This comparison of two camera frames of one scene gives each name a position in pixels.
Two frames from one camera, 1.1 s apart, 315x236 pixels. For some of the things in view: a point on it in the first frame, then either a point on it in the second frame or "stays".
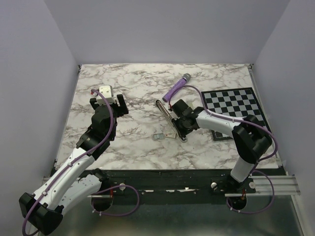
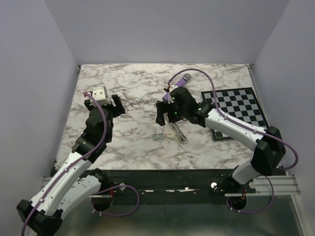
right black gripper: x=182 y=132 → x=163 y=107
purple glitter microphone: x=185 y=78 stays
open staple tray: x=158 y=136 stays
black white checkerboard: x=236 y=103 stays
